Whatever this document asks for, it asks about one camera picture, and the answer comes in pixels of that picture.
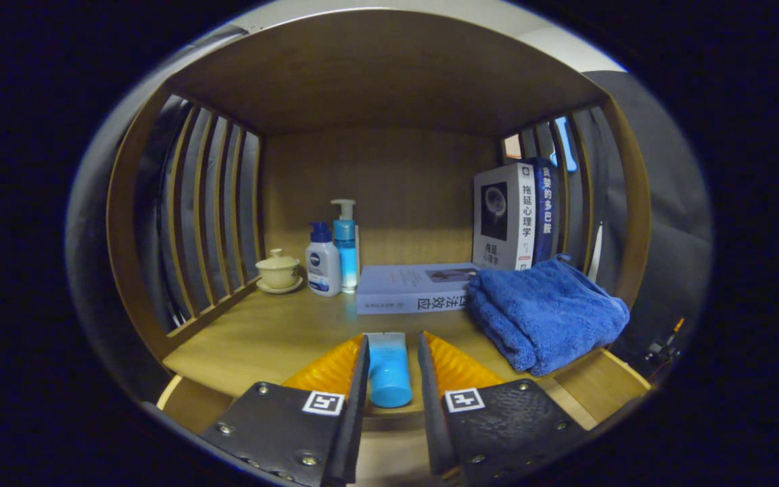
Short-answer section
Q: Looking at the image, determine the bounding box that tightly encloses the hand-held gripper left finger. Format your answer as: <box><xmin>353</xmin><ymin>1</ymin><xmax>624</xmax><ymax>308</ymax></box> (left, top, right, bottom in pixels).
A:
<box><xmin>199</xmin><ymin>333</ymin><xmax>371</xmax><ymax>487</ymax></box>

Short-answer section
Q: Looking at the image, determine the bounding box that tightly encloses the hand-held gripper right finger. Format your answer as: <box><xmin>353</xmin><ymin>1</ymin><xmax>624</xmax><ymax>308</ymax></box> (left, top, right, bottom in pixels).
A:
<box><xmin>417</xmin><ymin>330</ymin><xmax>591</xmax><ymax>487</ymax></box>

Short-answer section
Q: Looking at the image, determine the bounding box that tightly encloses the blue white cosmetic tube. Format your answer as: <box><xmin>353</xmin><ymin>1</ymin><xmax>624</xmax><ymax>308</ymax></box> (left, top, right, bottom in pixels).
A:
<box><xmin>367</xmin><ymin>332</ymin><xmax>413</xmax><ymax>409</ymax></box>

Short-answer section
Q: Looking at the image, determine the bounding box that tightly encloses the wooden countertop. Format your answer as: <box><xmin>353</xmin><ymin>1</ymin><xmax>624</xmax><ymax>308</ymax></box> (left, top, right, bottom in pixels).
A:
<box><xmin>162</xmin><ymin>283</ymin><xmax>607</xmax><ymax>415</ymax></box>

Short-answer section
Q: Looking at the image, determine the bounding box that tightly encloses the wooden cabinet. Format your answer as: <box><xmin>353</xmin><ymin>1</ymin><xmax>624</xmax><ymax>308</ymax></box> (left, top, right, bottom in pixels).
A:
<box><xmin>105</xmin><ymin>8</ymin><xmax>654</xmax><ymax>434</ymax></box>

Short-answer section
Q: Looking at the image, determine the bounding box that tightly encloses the pale lying book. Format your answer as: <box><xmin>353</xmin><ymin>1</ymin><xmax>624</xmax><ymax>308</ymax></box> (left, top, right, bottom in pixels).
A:
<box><xmin>356</xmin><ymin>262</ymin><xmax>481</xmax><ymax>315</ymax></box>

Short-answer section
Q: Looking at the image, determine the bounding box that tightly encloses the blue folded towel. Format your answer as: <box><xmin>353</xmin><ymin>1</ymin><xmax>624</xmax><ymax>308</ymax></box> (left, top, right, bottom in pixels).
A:
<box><xmin>464</xmin><ymin>254</ymin><xmax>631</xmax><ymax>377</ymax></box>

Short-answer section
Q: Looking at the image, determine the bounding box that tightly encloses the white lotion bottle blue cap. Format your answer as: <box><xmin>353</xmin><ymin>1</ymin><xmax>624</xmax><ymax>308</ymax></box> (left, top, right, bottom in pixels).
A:
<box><xmin>305</xmin><ymin>222</ymin><xmax>342</xmax><ymax>298</ymax></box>

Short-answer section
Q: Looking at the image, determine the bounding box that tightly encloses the blue pump bottle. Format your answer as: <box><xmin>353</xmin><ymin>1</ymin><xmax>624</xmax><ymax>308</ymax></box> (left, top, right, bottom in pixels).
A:
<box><xmin>331</xmin><ymin>198</ymin><xmax>361</xmax><ymax>294</ymax></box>

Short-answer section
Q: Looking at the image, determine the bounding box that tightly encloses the beige lidded teacup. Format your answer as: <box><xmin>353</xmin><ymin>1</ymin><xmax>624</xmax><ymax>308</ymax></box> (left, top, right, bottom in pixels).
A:
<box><xmin>255</xmin><ymin>248</ymin><xmax>304</xmax><ymax>295</ymax></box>

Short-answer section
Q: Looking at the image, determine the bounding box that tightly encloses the white grey standing book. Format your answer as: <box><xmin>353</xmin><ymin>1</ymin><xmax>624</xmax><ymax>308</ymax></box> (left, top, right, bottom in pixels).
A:
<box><xmin>472</xmin><ymin>162</ymin><xmax>537</xmax><ymax>272</ymax></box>

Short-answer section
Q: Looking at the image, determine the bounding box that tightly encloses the orange black tool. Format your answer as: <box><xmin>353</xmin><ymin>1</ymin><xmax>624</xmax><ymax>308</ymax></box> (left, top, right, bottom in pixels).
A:
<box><xmin>643</xmin><ymin>318</ymin><xmax>688</xmax><ymax>366</ymax></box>

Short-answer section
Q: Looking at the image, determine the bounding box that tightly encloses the dark blue standing book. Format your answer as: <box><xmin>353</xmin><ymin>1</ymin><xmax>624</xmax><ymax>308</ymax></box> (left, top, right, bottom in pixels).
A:
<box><xmin>528</xmin><ymin>157</ymin><xmax>561</xmax><ymax>264</ymax></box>

